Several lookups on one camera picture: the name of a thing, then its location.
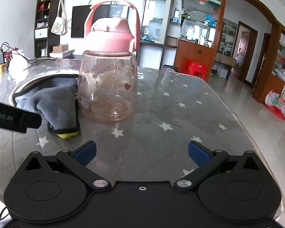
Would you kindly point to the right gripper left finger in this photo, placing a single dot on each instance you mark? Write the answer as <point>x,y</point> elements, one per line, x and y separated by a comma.
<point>76,162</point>

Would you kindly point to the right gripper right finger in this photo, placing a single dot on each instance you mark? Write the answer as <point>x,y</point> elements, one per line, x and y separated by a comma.
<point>207,161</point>

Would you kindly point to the grey yellow cleaning cloth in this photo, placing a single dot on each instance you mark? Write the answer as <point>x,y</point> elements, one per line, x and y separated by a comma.
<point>56,100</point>

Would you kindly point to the pink lidded water bottle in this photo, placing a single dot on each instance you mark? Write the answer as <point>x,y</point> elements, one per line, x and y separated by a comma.
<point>107,82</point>

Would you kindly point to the grey star tablecloth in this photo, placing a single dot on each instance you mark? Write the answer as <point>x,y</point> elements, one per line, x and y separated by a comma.
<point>152,144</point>

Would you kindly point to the built-in induction cooktop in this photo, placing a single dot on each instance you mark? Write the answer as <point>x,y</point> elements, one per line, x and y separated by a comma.
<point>29,82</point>

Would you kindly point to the red plastic stool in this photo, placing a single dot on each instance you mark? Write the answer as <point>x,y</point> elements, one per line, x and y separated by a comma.
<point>194,69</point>

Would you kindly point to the brown cardboard box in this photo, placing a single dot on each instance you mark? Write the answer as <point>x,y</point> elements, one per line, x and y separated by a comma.
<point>60,48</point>

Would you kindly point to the colourful polka dot baby seat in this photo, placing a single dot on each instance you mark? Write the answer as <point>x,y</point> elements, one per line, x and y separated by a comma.
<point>276,103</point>

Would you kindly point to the purple patterned waste bin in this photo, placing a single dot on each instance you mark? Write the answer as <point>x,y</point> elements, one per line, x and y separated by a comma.
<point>170,68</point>

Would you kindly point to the white canvas tote bag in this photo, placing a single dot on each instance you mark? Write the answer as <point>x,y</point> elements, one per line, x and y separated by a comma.
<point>59,25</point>

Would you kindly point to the black flat television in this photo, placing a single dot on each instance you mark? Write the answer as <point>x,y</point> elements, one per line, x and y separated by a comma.
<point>80,14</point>

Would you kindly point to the brown wooden display cabinet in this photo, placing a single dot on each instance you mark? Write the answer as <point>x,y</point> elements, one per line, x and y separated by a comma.
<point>200,30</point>

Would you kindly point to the black power adapter with cables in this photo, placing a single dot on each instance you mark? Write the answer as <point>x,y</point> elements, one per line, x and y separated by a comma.
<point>6,54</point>

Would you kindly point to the black wall shelf unit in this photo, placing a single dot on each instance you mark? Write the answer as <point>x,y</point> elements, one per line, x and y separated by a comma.
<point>44,40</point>

